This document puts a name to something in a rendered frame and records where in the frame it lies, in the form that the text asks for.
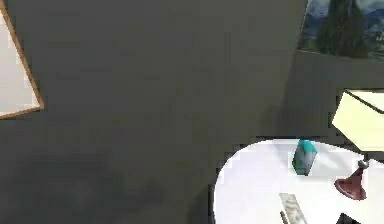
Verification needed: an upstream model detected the wood framed white picture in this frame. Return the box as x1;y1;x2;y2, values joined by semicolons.
0;6;45;120

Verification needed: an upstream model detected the lamp with cream shade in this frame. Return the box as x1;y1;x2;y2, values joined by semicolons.
331;88;384;202

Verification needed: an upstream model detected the dark landscape painting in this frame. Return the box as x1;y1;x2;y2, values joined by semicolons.
296;0;384;62

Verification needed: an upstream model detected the grey flat strip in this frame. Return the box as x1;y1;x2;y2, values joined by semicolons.
278;192;309;224

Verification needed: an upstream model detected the teal box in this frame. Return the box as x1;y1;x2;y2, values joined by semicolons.
291;139;318;177

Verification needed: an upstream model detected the round white table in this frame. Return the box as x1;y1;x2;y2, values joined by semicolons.
213;139;384;224

